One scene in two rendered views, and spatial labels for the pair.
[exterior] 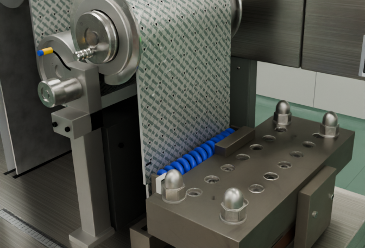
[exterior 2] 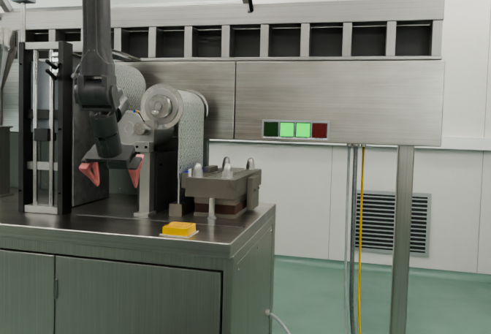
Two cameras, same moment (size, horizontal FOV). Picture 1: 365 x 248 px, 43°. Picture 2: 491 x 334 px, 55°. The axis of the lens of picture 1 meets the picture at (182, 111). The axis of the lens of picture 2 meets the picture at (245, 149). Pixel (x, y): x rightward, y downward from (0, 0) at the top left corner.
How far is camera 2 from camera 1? 101 cm
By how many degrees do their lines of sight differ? 32
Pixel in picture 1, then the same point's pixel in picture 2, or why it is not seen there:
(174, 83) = (188, 133)
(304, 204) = (250, 183)
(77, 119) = (150, 142)
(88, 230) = (144, 210)
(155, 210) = (191, 180)
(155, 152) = (182, 163)
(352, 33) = (256, 120)
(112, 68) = (166, 120)
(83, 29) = (153, 102)
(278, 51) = (223, 131)
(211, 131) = not seen: hidden behind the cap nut
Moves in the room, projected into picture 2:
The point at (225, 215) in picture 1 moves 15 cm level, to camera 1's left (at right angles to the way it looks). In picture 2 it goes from (225, 175) to (179, 176)
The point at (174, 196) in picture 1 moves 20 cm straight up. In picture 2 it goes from (199, 173) to (200, 109)
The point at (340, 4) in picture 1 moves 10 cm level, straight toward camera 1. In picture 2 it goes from (250, 107) to (254, 106)
